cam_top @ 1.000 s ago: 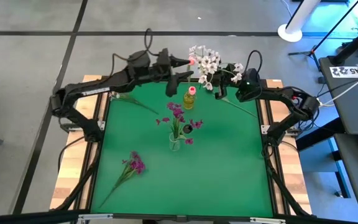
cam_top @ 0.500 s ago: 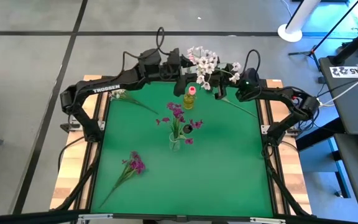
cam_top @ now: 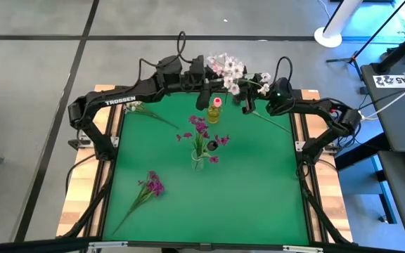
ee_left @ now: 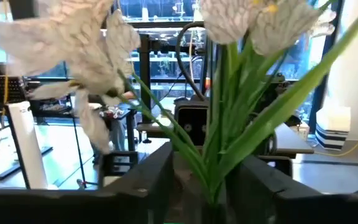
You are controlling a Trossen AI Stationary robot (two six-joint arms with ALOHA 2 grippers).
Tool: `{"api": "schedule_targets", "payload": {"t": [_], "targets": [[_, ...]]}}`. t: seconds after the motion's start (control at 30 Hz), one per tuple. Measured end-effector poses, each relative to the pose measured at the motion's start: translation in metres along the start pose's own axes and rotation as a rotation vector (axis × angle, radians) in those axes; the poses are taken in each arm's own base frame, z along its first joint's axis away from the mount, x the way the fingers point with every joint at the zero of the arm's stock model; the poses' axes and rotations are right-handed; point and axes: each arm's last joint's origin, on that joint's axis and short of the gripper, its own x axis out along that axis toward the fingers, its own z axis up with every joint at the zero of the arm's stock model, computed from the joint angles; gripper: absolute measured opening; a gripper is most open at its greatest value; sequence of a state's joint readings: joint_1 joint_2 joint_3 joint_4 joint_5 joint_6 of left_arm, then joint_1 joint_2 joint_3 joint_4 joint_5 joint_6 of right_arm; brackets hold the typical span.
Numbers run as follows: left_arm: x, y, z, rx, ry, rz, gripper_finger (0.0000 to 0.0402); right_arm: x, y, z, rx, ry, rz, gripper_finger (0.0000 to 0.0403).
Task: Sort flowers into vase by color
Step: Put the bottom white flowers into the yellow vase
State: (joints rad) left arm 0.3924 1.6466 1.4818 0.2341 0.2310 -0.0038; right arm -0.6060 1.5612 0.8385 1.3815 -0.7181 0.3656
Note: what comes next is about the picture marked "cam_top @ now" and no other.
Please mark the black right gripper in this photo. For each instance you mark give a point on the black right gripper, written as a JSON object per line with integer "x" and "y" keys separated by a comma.
{"x": 248, "y": 89}

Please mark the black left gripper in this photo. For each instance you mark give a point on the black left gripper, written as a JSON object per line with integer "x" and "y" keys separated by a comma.
{"x": 196, "y": 72}

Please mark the yellow glass vase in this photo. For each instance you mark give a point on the yellow glass vase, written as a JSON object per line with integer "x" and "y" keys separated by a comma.
{"x": 213, "y": 116}

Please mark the sparse magenta flower spray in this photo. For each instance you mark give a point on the sparse magenta flower spray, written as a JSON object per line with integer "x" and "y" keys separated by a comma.
{"x": 200, "y": 127}

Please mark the dark purple tulip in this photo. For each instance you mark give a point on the dark purple tulip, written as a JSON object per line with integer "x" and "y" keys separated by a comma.
{"x": 273, "y": 123}
{"x": 212, "y": 145}

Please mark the large white flower spray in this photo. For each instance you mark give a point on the large white flower spray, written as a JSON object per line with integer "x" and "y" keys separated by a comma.
{"x": 229, "y": 70}

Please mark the small white flower spray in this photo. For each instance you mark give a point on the small white flower spray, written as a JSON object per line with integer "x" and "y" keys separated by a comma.
{"x": 137, "y": 107}

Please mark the clear glass vase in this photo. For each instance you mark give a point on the clear glass vase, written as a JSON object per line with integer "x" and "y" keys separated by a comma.
{"x": 198, "y": 166}

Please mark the dense magenta flower bunch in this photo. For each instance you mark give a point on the dense magenta flower bunch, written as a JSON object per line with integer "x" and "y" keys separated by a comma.
{"x": 155, "y": 185}

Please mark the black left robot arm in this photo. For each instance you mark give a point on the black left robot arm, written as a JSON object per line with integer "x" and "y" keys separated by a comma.
{"x": 120, "y": 101}

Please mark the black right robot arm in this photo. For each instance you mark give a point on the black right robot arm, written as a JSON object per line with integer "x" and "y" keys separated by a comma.
{"x": 346, "y": 121}

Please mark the green table mat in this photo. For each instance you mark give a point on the green table mat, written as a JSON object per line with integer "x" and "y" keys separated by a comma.
{"x": 276, "y": 186}

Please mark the black tripod stand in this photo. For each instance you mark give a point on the black tripod stand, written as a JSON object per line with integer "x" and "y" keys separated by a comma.
{"x": 339, "y": 60}

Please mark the white round pillar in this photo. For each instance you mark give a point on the white round pillar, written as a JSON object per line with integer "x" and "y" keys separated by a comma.
{"x": 329, "y": 38}

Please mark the white paper label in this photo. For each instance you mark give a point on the white paper label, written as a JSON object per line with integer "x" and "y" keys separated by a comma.
{"x": 389, "y": 81}

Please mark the dark grey desk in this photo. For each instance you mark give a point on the dark grey desk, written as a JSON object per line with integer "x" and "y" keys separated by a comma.
{"x": 392, "y": 116}

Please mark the thick black pole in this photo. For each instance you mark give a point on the thick black pole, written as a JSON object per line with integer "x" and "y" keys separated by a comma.
{"x": 399, "y": 49}

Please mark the black table frame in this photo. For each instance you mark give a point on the black table frame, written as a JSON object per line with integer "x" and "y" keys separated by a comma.
{"x": 105, "y": 196}

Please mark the silver metal bracket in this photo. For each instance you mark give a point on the silver metal bracket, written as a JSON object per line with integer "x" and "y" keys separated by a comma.
{"x": 107, "y": 245}
{"x": 302, "y": 249}

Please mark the black camera rig bar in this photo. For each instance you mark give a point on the black camera rig bar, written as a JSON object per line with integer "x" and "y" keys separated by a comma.
{"x": 30, "y": 246}

